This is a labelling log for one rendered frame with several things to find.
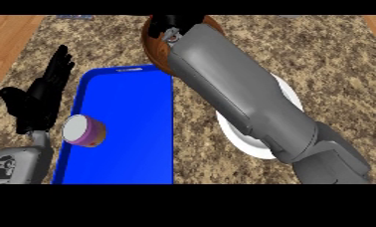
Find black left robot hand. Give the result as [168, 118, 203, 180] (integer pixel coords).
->
[0, 44, 77, 135]

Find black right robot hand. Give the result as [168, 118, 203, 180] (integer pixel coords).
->
[147, 15, 206, 40]

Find brown wooden bowl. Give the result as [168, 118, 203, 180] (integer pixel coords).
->
[140, 15, 226, 76]

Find white plate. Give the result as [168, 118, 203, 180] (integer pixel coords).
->
[214, 73, 305, 160]

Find purple and yellow can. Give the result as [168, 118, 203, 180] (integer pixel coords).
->
[60, 113, 108, 148]

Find blue tray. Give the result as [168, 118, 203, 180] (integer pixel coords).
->
[50, 64, 175, 185]

